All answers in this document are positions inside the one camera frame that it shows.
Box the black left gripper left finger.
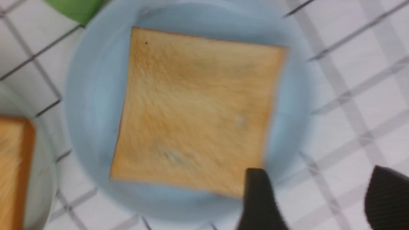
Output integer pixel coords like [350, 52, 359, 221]
[237, 168, 288, 230]

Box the toast slice top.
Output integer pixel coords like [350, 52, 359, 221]
[0, 117, 36, 230]

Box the light blue plate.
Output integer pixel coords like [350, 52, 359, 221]
[64, 0, 314, 223]

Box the toast slice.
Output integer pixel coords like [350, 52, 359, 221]
[110, 27, 288, 198]
[0, 117, 36, 230]

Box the toast slice bottom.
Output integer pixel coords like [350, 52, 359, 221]
[110, 27, 288, 198]

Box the mint green plate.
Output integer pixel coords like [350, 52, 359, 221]
[1, 83, 58, 230]

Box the green foam cube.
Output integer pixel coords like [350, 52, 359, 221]
[45, 0, 106, 26]

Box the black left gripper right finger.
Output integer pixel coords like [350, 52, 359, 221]
[364, 165, 409, 230]

